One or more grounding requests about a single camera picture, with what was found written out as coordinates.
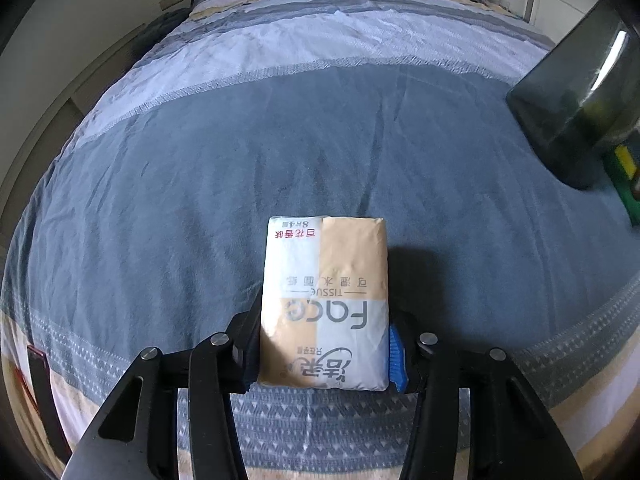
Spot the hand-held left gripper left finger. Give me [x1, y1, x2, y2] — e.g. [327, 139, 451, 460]
[65, 310, 265, 480]

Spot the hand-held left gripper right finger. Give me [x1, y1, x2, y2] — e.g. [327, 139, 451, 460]
[386, 310, 576, 480]

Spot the beige and white tissue packet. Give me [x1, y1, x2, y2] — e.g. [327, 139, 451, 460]
[259, 215, 392, 392]

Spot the green storage box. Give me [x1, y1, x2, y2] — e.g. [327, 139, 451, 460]
[602, 142, 640, 228]

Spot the dark brown bar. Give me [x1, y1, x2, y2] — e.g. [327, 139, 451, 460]
[26, 344, 73, 463]

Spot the striped bedspread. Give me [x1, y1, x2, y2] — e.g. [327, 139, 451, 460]
[0, 0, 640, 480]

